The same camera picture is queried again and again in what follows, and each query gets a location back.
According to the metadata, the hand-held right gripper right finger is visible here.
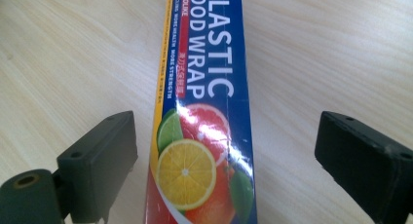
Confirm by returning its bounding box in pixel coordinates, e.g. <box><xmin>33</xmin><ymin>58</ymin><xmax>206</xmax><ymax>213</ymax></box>
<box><xmin>314</xmin><ymin>110</ymin><xmax>413</xmax><ymax>224</ymax></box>

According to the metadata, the blue food wrap box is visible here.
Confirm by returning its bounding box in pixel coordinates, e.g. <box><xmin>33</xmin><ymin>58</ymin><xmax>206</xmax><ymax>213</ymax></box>
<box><xmin>143</xmin><ymin>0</ymin><xmax>259</xmax><ymax>224</ymax></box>

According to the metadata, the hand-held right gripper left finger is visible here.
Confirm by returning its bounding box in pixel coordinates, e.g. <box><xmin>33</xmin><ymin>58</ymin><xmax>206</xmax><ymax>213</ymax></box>
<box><xmin>56</xmin><ymin>110</ymin><xmax>139</xmax><ymax>224</ymax></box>

